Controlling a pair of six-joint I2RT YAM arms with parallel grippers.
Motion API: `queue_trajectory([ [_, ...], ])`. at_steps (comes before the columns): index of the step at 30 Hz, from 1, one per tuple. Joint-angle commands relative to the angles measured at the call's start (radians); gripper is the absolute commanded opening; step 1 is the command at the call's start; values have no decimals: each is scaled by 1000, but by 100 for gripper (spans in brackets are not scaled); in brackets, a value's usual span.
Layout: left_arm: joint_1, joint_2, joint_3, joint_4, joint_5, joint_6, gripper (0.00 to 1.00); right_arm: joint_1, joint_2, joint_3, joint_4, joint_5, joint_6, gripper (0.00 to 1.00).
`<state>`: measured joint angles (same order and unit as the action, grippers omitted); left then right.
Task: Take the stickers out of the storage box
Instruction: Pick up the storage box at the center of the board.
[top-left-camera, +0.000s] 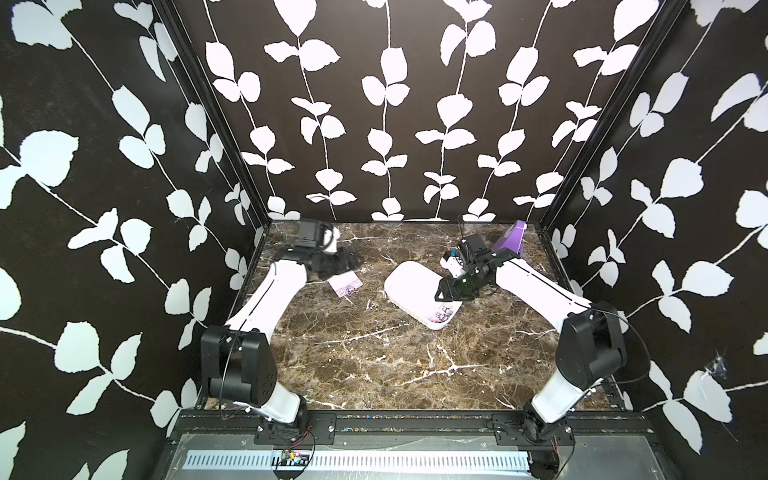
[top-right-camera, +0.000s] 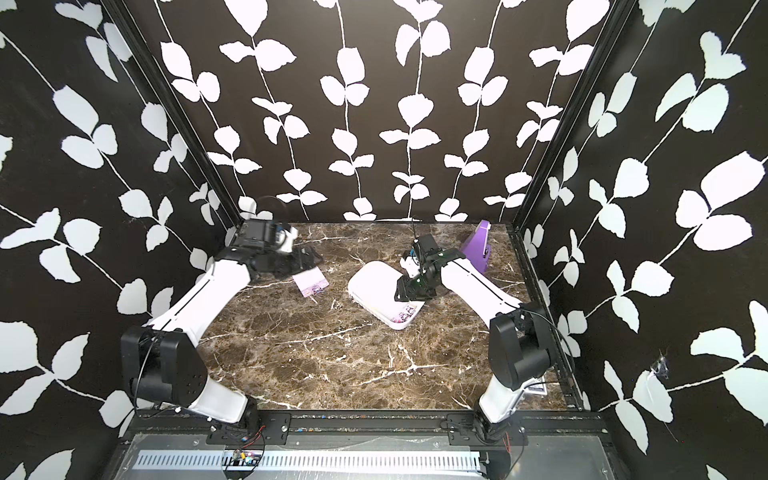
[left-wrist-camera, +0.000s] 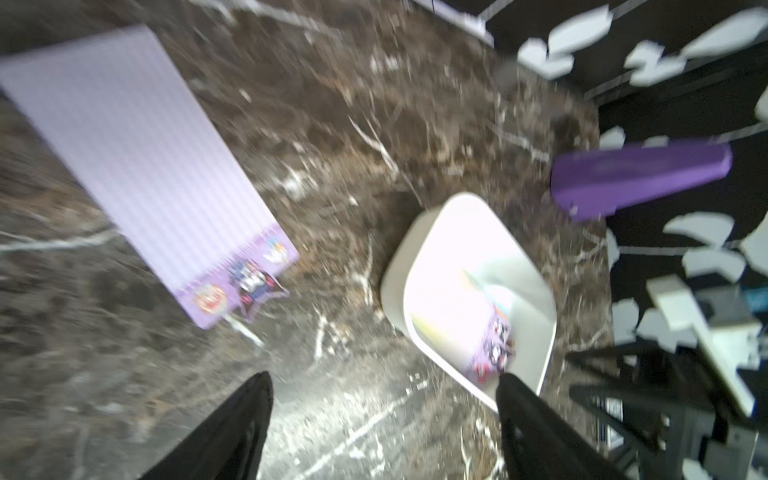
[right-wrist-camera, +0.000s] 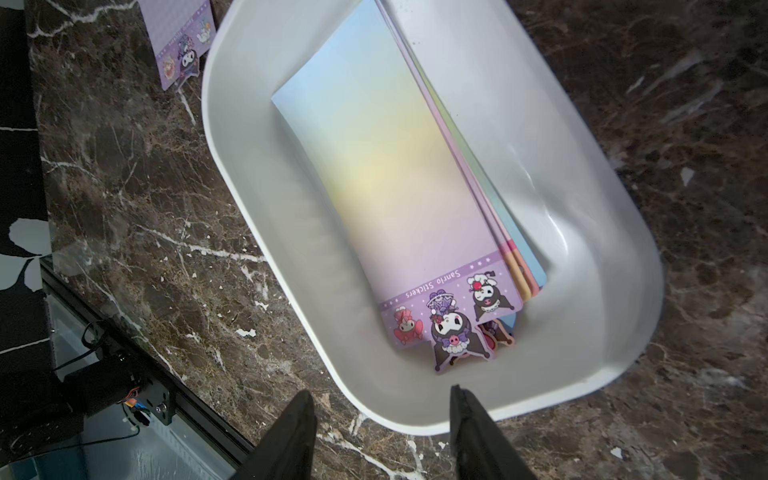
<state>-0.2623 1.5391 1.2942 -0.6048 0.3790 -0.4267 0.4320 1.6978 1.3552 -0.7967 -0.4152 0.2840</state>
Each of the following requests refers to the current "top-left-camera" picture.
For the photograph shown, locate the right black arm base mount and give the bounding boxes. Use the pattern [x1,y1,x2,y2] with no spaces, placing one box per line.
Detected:
[486,411,574,450]

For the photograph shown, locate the white perforated cable duct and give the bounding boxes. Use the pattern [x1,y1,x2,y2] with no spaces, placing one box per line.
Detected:
[182,450,531,475]

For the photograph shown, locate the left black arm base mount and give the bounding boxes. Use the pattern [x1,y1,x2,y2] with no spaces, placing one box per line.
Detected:
[253,410,337,447]

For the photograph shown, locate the purple sticker sheet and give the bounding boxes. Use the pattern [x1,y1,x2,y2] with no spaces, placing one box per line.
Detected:
[327,271,363,298]

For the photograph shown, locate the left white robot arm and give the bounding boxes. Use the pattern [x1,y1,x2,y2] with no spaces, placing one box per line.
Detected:
[201,245,363,430]

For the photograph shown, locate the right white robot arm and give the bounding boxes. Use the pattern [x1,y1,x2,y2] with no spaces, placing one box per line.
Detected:
[435,235,628,427]

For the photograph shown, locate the purple plastic stand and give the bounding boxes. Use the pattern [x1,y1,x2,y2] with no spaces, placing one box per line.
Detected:
[491,220,527,257]

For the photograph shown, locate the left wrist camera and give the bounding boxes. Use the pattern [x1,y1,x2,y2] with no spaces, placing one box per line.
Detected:
[293,219,340,254]

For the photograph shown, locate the small circuit board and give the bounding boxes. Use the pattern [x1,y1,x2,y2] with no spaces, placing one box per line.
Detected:
[275,450,312,469]

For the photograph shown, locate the white plastic storage box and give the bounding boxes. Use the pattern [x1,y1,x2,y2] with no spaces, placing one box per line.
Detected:
[384,261,462,330]

